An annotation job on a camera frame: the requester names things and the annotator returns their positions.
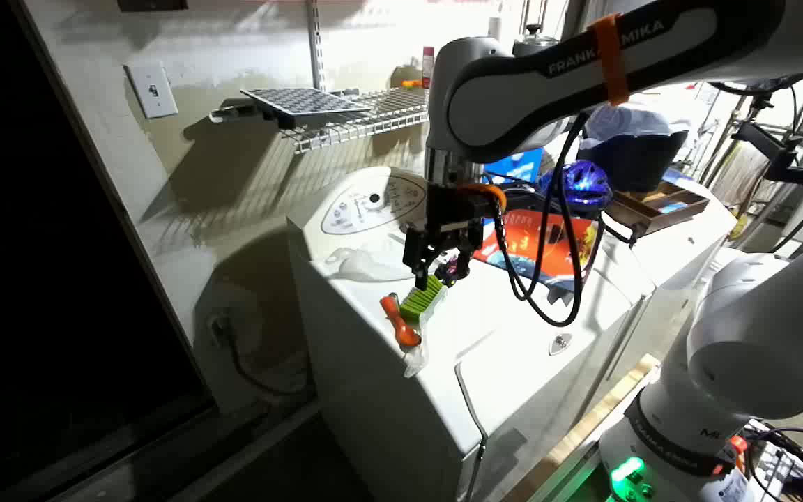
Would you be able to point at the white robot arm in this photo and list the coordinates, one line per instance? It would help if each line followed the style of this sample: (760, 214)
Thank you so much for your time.
(744, 351)

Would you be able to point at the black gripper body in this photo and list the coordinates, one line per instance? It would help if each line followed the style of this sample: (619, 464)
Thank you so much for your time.
(456, 214)

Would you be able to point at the blue bicycle helmet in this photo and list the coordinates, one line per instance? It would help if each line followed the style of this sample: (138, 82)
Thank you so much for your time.
(583, 185)

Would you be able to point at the white washing machine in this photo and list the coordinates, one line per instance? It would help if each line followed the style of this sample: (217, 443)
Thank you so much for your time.
(489, 380)

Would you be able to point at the white wall outlet plate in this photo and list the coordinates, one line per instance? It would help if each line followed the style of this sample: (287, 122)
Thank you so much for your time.
(150, 91)

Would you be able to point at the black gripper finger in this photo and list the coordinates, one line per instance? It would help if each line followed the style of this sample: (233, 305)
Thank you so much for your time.
(464, 241)
(415, 254)

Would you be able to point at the white wire shelf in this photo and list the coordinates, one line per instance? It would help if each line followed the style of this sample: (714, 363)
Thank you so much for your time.
(375, 115)

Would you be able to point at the white dryer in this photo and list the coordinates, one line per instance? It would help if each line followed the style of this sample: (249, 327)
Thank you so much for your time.
(670, 257)

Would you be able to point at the green toy block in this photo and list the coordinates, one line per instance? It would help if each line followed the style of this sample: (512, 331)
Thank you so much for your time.
(420, 300)

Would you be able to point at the wooden tray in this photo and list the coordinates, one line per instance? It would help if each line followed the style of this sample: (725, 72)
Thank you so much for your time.
(661, 207)

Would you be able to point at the dark bowl with white cover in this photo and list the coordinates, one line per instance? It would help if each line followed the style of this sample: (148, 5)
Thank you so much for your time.
(633, 147)

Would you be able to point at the orange toy piece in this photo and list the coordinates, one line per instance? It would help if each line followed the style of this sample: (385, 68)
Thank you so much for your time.
(403, 319)

